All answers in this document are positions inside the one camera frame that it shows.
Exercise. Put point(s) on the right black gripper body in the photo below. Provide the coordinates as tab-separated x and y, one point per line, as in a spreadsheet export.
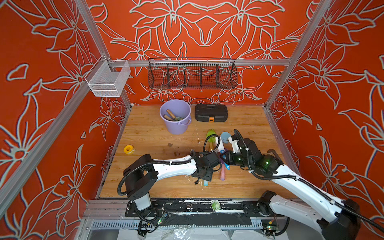
238	158

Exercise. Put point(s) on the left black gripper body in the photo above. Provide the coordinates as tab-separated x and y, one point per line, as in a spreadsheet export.
207	176

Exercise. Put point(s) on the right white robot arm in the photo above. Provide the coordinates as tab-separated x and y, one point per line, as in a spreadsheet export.
334	218

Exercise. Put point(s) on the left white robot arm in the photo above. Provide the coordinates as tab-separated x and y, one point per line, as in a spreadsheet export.
141	176

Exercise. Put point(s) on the light blue trowel back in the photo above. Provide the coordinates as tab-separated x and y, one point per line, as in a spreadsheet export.
225	137

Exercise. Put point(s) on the purple plastic bucket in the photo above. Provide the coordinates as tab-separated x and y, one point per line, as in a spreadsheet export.
176	115

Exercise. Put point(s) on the black hex key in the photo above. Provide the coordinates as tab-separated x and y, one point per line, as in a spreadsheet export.
274	153

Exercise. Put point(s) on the green round sticker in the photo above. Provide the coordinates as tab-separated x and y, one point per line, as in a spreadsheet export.
215	204

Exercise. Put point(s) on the black plastic tool case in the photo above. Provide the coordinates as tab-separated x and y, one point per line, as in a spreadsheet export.
211	113

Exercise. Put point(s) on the yellow tape roll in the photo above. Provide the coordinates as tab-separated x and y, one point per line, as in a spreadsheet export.
129	149

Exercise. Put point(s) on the purple trowel pink handle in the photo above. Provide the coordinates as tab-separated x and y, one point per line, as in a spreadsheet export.
223	171

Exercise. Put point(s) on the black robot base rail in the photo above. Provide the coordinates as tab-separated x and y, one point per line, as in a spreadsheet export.
242	213

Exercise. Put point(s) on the black wire wall basket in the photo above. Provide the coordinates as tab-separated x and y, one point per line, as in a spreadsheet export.
182	73

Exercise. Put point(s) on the white wire mesh basket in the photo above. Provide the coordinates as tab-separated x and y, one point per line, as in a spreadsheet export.
108	78

